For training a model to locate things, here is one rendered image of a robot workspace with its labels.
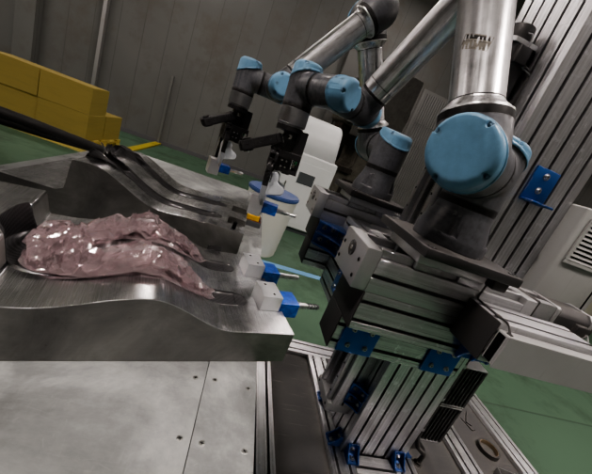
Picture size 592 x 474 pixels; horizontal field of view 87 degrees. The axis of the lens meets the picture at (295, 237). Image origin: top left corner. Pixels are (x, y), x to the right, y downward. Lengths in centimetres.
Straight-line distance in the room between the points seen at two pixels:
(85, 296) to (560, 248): 105
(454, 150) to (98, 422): 58
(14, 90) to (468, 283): 503
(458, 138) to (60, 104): 463
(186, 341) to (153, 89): 673
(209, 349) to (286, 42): 666
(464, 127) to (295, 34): 650
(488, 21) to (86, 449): 75
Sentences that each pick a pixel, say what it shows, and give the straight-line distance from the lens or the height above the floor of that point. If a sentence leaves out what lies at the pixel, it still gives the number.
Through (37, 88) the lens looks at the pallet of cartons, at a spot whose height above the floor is 55.
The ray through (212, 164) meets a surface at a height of 94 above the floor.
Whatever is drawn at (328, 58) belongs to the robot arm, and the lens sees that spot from 107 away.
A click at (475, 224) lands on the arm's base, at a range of 70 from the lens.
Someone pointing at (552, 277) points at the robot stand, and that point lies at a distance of 111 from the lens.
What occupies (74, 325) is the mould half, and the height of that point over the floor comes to 85.
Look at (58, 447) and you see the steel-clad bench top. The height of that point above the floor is 80.
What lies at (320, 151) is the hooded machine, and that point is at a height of 105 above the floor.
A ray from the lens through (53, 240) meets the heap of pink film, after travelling 52.
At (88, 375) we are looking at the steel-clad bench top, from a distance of 47.
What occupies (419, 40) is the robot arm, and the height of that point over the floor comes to 141.
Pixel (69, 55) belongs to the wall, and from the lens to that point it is 763.
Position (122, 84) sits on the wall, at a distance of 725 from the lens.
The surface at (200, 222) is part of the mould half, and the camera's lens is 73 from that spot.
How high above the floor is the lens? 114
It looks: 17 degrees down
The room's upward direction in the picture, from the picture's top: 22 degrees clockwise
